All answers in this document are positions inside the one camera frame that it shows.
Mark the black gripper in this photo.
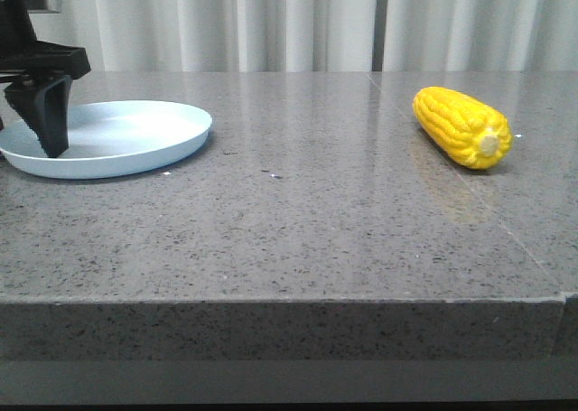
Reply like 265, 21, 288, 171
1, 0, 91, 158

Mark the light blue round plate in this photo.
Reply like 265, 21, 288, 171
1, 100, 212, 180

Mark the yellow corn cob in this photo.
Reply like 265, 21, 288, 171
412, 86, 513, 170

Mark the white pleated curtain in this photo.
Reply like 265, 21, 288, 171
32, 0, 577, 72

